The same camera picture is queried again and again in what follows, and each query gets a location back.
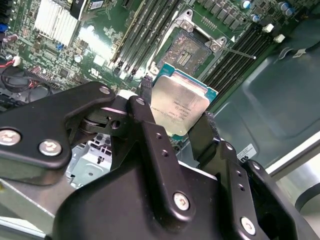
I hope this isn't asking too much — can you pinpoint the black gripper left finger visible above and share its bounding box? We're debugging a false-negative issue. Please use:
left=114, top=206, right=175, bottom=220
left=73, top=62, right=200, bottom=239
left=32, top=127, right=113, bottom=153
left=0, top=75, right=197, bottom=222

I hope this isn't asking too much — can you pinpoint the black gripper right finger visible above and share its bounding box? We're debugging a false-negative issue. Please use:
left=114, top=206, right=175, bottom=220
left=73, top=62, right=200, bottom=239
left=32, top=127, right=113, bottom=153
left=187, top=111, right=310, bottom=240

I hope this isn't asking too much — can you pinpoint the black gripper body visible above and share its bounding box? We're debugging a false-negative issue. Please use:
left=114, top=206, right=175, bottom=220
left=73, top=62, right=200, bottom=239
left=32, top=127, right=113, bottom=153
left=51, top=163, right=236, bottom=240

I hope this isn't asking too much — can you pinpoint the silver CPU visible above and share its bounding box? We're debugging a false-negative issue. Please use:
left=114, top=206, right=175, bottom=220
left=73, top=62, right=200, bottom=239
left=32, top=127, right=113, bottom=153
left=149, top=62, right=218, bottom=137

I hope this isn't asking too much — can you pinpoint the metal locking lever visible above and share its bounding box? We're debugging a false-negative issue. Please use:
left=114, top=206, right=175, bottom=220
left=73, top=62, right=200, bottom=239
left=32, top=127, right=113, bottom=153
left=221, top=47, right=257, bottom=60

